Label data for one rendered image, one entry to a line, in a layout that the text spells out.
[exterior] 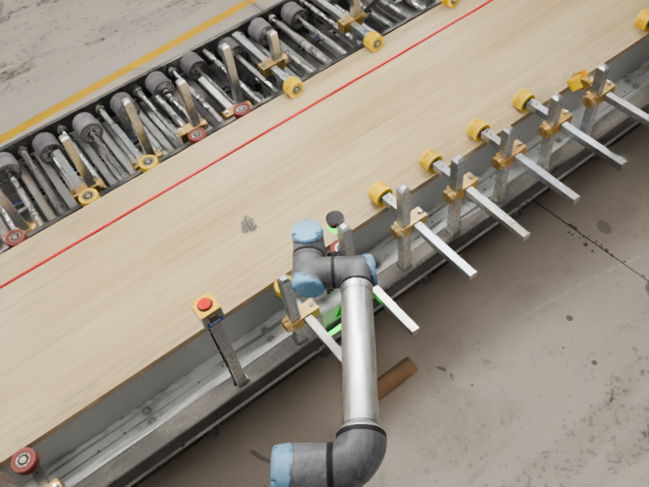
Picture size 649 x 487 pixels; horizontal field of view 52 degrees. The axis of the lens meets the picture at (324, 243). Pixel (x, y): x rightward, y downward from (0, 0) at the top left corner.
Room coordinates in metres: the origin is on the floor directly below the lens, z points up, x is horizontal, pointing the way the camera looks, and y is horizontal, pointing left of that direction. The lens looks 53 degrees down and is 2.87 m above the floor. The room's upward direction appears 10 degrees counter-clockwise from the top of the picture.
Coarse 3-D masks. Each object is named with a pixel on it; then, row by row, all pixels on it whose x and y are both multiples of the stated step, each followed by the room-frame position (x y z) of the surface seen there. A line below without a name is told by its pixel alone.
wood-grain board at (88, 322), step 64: (512, 0) 2.69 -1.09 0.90; (576, 0) 2.60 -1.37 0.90; (640, 0) 2.52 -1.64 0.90; (384, 64) 2.40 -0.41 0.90; (448, 64) 2.32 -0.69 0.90; (512, 64) 2.25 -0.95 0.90; (576, 64) 2.17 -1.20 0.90; (256, 128) 2.14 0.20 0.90; (320, 128) 2.07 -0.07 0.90; (384, 128) 2.00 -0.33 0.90; (448, 128) 1.94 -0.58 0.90; (128, 192) 1.90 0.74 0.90; (192, 192) 1.84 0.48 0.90; (256, 192) 1.78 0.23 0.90; (320, 192) 1.72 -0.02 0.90; (0, 256) 1.69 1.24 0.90; (64, 256) 1.63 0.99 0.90; (128, 256) 1.58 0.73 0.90; (192, 256) 1.52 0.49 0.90; (256, 256) 1.47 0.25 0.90; (0, 320) 1.39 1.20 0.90; (64, 320) 1.34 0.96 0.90; (128, 320) 1.29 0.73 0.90; (192, 320) 1.25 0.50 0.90; (0, 384) 1.13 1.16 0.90; (64, 384) 1.09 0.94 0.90; (0, 448) 0.90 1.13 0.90
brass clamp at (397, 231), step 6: (414, 210) 1.49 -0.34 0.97; (414, 216) 1.46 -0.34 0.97; (420, 216) 1.46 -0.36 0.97; (426, 216) 1.46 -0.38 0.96; (396, 222) 1.45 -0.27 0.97; (414, 222) 1.44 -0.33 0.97; (426, 222) 1.46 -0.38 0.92; (390, 228) 1.44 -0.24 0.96; (396, 228) 1.43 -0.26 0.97; (402, 228) 1.42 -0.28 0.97; (408, 228) 1.42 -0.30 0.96; (396, 234) 1.41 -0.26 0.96; (402, 234) 1.41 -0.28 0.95; (408, 234) 1.42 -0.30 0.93
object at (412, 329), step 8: (376, 288) 1.26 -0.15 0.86; (376, 296) 1.24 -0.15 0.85; (384, 296) 1.23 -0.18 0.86; (384, 304) 1.20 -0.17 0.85; (392, 304) 1.19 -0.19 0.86; (392, 312) 1.16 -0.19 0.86; (400, 312) 1.15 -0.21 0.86; (400, 320) 1.12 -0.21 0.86; (408, 320) 1.12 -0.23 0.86; (408, 328) 1.09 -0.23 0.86; (416, 328) 1.08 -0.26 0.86
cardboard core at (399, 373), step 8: (408, 360) 1.34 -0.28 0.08; (392, 368) 1.32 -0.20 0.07; (400, 368) 1.31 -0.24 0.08; (408, 368) 1.31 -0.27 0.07; (416, 368) 1.31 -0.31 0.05; (384, 376) 1.29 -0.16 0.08; (392, 376) 1.28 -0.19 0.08; (400, 376) 1.28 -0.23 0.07; (408, 376) 1.28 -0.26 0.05; (384, 384) 1.25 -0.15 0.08; (392, 384) 1.25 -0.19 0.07; (384, 392) 1.22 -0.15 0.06
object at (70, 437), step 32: (608, 64) 2.27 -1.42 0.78; (640, 64) 2.40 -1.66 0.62; (576, 96) 2.18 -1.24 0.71; (480, 160) 1.90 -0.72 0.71; (416, 192) 1.73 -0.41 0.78; (544, 192) 2.19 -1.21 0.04; (384, 224) 1.65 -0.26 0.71; (224, 320) 1.30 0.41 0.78; (256, 320) 1.35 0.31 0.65; (192, 352) 1.23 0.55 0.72; (128, 384) 1.11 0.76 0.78; (160, 384) 1.15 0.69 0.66; (96, 416) 1.04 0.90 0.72; (224, 416) 1.22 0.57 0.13; (64, 448) 0.97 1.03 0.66
